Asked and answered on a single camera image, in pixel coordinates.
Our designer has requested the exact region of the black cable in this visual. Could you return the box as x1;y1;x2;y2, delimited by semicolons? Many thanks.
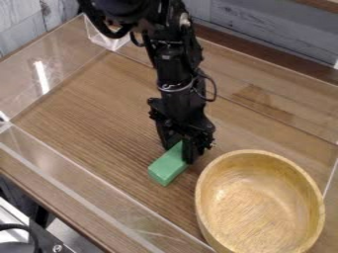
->
0;222;45;253

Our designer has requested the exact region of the brown wooden bowl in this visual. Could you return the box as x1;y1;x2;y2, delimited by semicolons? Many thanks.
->
193;149;324;253

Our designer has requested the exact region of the green rectangular block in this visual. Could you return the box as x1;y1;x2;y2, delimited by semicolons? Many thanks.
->
148;142;187;187

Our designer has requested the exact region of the clear acrylic enclosure wall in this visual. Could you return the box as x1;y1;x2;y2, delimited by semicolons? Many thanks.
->
0;19;338;253

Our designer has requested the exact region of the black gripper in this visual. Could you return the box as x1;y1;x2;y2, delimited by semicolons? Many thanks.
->
148;87;215;164

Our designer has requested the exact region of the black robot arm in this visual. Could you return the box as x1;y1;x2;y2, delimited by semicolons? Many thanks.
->
76;0;216;164

